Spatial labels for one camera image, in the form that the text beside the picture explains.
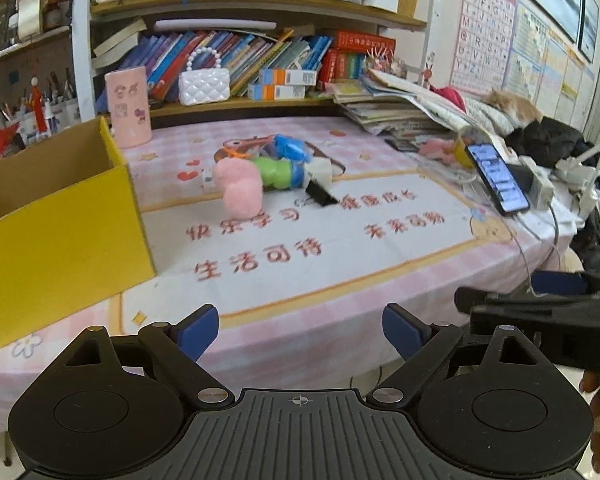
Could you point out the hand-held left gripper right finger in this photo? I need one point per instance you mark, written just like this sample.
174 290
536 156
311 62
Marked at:
402 332

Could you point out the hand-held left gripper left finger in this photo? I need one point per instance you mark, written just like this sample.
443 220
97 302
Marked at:
199 332

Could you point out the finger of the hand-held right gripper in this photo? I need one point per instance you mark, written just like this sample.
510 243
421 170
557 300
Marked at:
560 283
520 297

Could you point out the yellow cardboard box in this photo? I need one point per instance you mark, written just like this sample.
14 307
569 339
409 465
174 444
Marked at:
55 240

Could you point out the blue wrapper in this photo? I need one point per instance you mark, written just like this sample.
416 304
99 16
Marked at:
290 147

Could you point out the black backpack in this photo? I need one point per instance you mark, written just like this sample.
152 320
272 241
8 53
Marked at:
595 240

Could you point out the pink checked printed desk mat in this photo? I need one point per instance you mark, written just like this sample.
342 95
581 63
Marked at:
330 270

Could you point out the white power adapter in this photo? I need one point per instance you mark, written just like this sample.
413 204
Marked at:
539 185

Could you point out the black smartphone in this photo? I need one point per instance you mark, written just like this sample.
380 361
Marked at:
497 180

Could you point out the black jacket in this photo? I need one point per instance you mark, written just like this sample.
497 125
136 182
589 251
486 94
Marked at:
545 142

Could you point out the pink plush ball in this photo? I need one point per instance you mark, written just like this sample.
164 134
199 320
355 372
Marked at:
237 185

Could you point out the yellow cup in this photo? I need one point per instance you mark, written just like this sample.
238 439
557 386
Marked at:
461 150

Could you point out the black binder clip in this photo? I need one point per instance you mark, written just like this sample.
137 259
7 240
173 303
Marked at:
320 194

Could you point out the small pink plush toy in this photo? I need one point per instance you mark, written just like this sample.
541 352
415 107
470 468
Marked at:
435 149

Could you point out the green plastic toy figure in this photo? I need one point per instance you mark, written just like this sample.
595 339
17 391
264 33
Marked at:
276 172

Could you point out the grey checked cloth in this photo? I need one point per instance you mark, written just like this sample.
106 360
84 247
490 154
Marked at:
485 117

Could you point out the orange furry cloth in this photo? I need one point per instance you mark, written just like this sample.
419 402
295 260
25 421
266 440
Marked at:
512 105

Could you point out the red cloth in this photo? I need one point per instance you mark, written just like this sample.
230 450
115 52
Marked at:
450 96

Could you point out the stack of papers and booklets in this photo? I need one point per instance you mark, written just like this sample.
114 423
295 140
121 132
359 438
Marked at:
380 110

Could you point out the pink cartoon cylinder container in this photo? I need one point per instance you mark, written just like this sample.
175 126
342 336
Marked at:
127 110

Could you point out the orange and blue carton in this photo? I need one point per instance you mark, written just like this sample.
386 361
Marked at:
277 92
287 76

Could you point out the white brush cups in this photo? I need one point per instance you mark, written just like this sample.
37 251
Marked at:
60 107

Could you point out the pink spiky ornament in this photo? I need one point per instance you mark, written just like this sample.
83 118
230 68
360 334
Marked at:
385 62

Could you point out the red book set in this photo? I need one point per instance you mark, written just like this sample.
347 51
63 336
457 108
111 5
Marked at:
342 67

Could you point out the red tassel ornament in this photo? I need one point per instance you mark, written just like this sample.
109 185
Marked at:
39 105

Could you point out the row of blue-spined books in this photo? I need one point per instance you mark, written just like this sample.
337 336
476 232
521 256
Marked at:
260 55

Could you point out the red dictionary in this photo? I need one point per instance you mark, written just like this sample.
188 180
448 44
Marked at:
365 41

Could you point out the book with white pages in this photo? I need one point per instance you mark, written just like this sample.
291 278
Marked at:
117 40

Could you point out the white paper roll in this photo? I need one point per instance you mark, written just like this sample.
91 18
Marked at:
215 25

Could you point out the wooden bookshelf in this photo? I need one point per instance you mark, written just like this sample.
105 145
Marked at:
260 6

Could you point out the white ribbon roll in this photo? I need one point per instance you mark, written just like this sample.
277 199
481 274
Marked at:
30 2

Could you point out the row of wall charts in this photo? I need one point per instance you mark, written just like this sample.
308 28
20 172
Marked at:
550 65

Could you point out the alphabet wall poster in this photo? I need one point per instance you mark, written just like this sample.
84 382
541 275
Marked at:
482 30

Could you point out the white shelf frame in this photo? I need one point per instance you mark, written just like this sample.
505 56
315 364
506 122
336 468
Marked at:
82 60

